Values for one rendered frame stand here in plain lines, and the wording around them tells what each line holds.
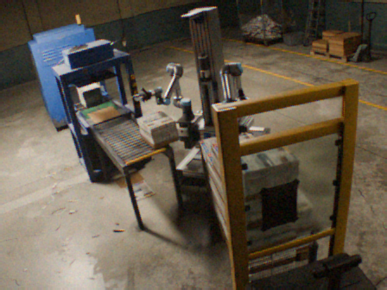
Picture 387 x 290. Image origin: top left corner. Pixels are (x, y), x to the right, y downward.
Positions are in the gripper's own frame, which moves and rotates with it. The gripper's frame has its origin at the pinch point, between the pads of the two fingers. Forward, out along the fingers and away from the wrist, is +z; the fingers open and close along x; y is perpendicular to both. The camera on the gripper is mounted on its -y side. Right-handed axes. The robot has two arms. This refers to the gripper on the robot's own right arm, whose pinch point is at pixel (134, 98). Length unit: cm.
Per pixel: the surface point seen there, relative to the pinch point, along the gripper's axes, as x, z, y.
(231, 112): -212, 66, -89
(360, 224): -230, -102, 94
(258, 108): -217, 53, -89
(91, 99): 150, -6, 54
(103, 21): 779, -332, 94
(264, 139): -219, 50, -72
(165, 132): -49, -3, 23
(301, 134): -229, 34, -72
